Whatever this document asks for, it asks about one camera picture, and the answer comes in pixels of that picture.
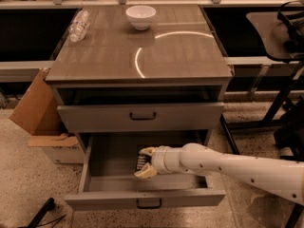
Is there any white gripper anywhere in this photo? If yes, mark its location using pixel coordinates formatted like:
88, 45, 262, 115
134, 145, 182, 179

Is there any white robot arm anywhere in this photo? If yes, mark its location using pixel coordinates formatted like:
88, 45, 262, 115
134, 143, 304, 205

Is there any open grey middle drawer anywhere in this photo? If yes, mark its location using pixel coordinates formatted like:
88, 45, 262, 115
65, 131, 225, 211

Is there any closed grey upper drawer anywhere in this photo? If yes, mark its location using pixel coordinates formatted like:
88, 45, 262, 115
58, 103, 224, 133

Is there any wooden top drawer cabinet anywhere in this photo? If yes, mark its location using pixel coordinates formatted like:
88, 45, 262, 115
47, 5, 232, 147

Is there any black stand leg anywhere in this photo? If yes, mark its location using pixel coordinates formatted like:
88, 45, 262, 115
18, 198, 66, 228

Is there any brown cardboard sheet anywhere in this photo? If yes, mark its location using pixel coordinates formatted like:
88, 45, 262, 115
9, 68, 61, 136

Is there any black office chair base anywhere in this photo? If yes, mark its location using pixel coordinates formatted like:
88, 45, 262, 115
274, 95, 304, 228

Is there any white ceramic bowl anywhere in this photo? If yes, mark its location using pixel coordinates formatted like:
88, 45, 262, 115
125, 5, 156, 30

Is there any clear plastic water bottle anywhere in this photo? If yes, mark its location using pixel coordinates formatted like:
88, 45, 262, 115
69, 10, 90, 43

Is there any black side desk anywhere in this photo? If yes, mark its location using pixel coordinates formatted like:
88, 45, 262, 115
219, 10, 304, 155

